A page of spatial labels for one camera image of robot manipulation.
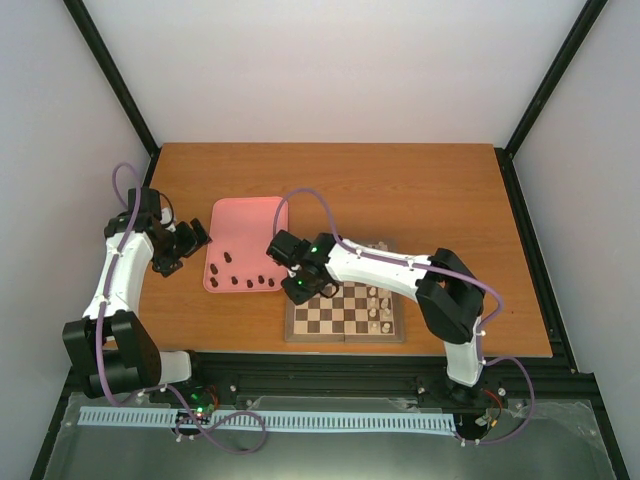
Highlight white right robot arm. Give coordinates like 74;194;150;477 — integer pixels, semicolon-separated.
266;230;488;389

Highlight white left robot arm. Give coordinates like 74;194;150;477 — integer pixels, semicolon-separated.
62;187;211;403

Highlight wooden chess board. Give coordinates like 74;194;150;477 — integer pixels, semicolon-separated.
284;281;405;343

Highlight row of white chess pieces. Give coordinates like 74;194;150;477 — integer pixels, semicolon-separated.
366;240;395;335

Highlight pink plastic tray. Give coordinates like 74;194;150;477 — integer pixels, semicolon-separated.
203;197;288;294

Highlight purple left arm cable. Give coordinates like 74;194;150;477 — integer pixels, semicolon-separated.
94;161;268;454

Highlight light blue cable duct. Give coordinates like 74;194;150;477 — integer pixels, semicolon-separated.
77;406;455;436

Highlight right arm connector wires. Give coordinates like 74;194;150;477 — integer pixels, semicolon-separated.
474;387;509;429

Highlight black aluminium frame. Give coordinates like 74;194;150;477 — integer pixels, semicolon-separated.
29;0;640;480

